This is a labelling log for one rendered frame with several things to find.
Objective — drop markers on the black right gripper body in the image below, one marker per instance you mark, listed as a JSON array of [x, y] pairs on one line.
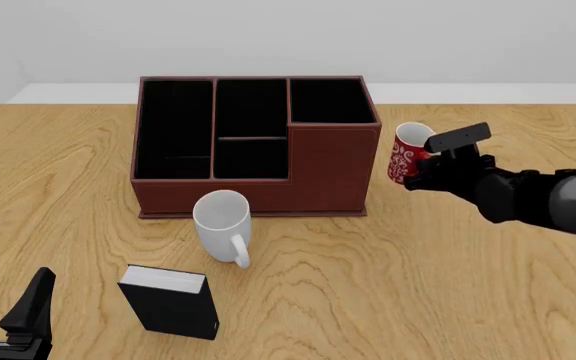
[[450, 174]]

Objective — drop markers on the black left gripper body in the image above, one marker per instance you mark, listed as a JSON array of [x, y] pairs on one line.
[[3, 348]]

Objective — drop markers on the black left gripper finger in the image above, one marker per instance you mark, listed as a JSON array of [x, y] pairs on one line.
[[30, 309]]

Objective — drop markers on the red mug with white pattern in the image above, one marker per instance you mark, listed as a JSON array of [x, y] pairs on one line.
[[402, 159]]

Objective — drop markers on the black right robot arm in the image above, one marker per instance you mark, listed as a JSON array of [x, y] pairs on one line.
[[533, 198]]

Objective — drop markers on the red-brown desk caddy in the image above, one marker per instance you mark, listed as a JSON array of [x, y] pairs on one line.
[[333, 168]]

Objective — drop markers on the flat plate on black stalk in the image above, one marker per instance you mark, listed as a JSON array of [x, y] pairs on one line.
[[460, 137]]

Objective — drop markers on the black book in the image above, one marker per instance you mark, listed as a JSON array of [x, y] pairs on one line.
[[173, 307]]

